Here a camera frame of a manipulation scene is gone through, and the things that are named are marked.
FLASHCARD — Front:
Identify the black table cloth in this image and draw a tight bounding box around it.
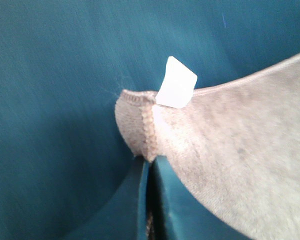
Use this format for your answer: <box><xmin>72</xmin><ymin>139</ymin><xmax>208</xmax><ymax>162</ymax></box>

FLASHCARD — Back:
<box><xmin>0</xmin><ymin>0</ymin><xmax>300</xmax><ymax>240</ymax></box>

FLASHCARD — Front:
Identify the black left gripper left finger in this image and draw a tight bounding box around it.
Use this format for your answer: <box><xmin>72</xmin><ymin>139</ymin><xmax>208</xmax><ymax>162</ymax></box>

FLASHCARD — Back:
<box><xmin>72</xmin><ymin>156</ymin><xmax>149</xmax><ymax>240</ymax></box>

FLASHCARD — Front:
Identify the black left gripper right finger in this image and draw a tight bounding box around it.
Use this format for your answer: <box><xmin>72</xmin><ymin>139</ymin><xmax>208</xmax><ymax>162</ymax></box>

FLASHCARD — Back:
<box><xmin>149</xmin><ymin>156</ymin><xmax>245</xmax><ymax>240</ymax></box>

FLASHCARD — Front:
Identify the brown microfiber towel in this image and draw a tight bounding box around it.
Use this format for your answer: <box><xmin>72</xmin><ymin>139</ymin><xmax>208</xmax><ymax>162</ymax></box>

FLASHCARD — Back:
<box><xmin>114</xmin><ymin>53</ymin><xmax>300</xmax><ymax>240</ymax></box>

